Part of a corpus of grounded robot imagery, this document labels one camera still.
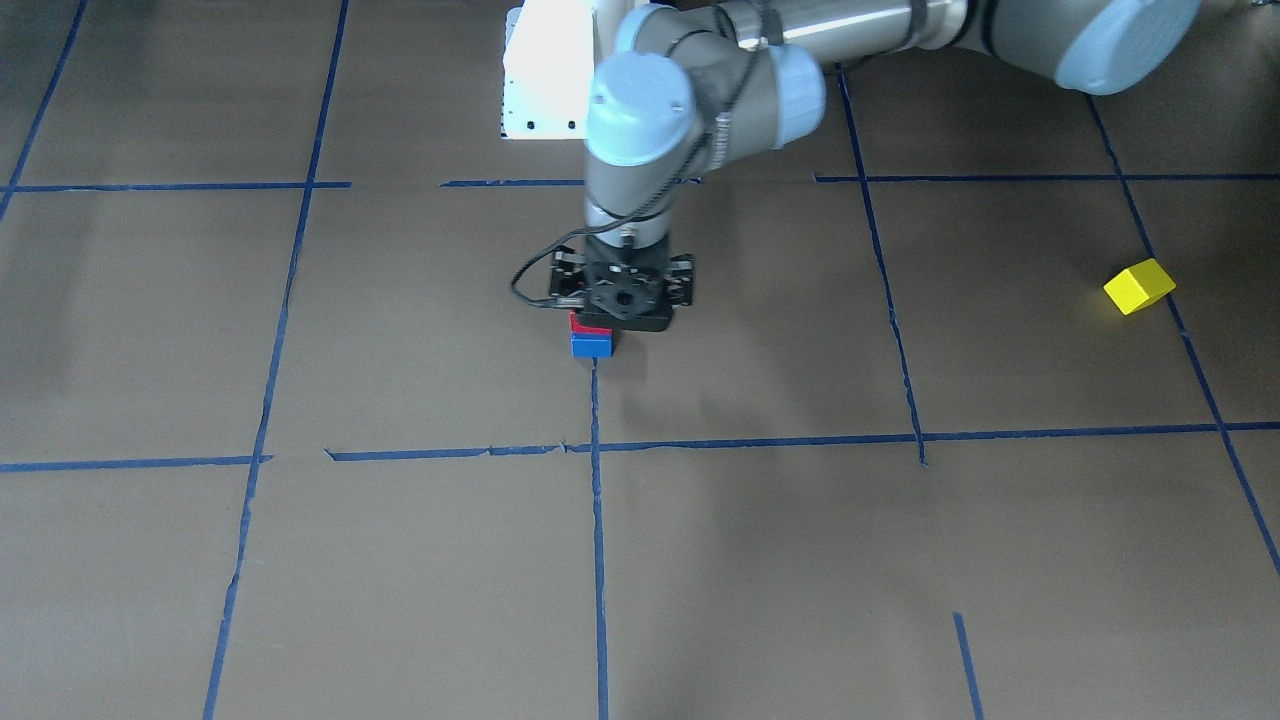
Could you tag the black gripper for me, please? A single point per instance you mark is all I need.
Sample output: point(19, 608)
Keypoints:
point(683, 279)

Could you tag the yellow wooden cube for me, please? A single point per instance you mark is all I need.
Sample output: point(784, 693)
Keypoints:
point(1139, 286)

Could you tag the blue wooden cube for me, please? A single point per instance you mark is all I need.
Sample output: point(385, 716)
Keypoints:
point(591, 345)

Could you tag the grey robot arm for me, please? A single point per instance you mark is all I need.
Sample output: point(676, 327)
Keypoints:
point(686, 92)

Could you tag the white camera post with base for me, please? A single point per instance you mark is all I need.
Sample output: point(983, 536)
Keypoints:
point(549, 60)

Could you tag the red wooden cube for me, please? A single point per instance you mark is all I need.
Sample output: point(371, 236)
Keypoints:
point(579, 328)

